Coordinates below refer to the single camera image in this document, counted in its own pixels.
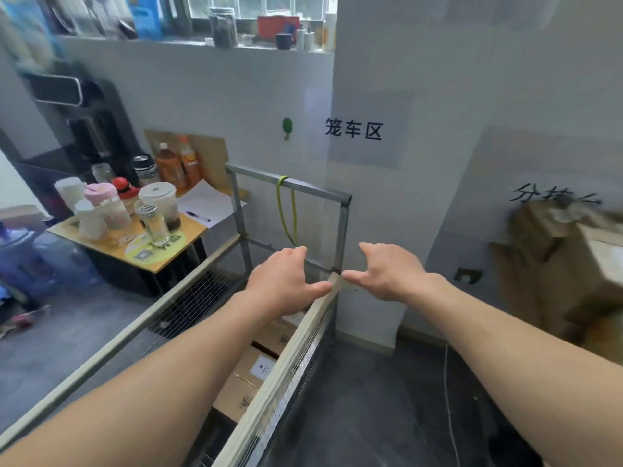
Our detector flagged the person's left hand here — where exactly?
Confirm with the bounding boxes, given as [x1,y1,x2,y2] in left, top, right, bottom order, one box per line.
[243,246,334,319]

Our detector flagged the person's right hand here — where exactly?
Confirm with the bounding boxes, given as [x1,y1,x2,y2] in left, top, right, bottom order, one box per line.
[340,241,451,305]

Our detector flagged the large labelled cardboard box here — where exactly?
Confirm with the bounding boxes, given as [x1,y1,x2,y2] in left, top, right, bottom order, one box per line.
[252,309,308,359]
[213,344,278,425]

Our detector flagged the metal wire cage cart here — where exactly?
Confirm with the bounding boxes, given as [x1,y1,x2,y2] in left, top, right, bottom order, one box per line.
[0,163,352,467]

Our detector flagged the pile of parcels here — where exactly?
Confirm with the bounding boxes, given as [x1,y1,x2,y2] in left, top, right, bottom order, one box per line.
[489,198,623,365]

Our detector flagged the person's right forearm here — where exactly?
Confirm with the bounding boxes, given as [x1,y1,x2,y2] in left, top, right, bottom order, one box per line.
[413,274,623,467]

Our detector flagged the person's left forearm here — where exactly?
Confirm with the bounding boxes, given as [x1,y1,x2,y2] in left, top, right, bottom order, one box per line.
[0,291,293,467]

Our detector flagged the white paper sheet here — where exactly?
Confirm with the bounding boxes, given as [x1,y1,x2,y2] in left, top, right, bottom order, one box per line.
[176,178,248,230]

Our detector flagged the yellow-green round sticker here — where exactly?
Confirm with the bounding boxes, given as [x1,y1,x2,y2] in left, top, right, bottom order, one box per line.
[124,230,188,267]

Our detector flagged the clear glass jar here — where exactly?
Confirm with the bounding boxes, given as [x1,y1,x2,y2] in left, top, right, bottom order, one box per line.
[134,200,171,248]

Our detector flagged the white lid drink cup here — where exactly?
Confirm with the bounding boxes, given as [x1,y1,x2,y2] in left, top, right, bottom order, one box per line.
[138,181,182,233]

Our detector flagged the orange drink bottle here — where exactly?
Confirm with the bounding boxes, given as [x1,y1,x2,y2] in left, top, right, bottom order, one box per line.
[178,136,201,188]

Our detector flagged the brown tea bottle white cap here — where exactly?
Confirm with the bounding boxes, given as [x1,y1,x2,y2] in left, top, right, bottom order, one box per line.
[154,142,188,194]

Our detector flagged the black lid steel flask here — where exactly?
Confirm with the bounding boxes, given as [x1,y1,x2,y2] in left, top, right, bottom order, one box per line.
[132,154,160,188]

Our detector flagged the pink lid clear tumbler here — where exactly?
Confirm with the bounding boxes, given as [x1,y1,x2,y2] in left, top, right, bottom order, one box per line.
[84,182,133,239]

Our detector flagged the small yellow table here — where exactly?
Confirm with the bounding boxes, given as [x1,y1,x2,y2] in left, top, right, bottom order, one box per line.
[46,208,208,276]

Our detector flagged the red lid bottle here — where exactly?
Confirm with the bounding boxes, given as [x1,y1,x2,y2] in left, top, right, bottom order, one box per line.
[112,176,141,215]

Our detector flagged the white plastic cup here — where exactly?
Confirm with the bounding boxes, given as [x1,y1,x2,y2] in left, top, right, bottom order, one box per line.
[73,198,108,241]

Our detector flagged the blue water jug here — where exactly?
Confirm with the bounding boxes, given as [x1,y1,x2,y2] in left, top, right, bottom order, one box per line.
[0,216,57,300]
[34,233,101,290]

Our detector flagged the black water dispenser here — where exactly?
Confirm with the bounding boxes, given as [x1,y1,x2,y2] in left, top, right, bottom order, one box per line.
[19,62,147,210]

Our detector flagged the cream tall bottle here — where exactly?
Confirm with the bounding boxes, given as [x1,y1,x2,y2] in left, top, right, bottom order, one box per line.
[321,12,337,53]

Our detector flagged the red box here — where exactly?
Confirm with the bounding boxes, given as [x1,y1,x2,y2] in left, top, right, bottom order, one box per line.
[256,15,302,43]

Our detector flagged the heap of mixed rubbish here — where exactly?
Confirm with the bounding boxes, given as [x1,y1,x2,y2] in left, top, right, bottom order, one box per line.
[0,286,52,341]

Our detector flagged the dark lid glass jar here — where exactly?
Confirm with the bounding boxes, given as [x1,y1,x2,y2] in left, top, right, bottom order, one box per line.
[208,6,239,49]

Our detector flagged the aluminium-framed window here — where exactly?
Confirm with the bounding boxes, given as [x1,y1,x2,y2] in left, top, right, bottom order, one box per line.
[184,0,339,23]

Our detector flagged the blue detergent bottle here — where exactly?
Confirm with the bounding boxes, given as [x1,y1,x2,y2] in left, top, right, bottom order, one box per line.
[127,0,164,42]

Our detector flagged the clear glass kettle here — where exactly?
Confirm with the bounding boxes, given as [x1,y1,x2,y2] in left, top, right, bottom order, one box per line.
[48,0,127,37]

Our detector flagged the pale blue plastic bag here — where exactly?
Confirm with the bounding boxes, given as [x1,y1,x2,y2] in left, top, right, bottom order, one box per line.
[0,0,57,73]

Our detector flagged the yellow-green rope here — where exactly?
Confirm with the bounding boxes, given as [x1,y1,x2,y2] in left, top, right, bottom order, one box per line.
[276,175,299,248]

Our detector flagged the wall sign with black characters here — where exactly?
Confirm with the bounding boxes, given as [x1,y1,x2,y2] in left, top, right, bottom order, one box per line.
[304,91,412,171]

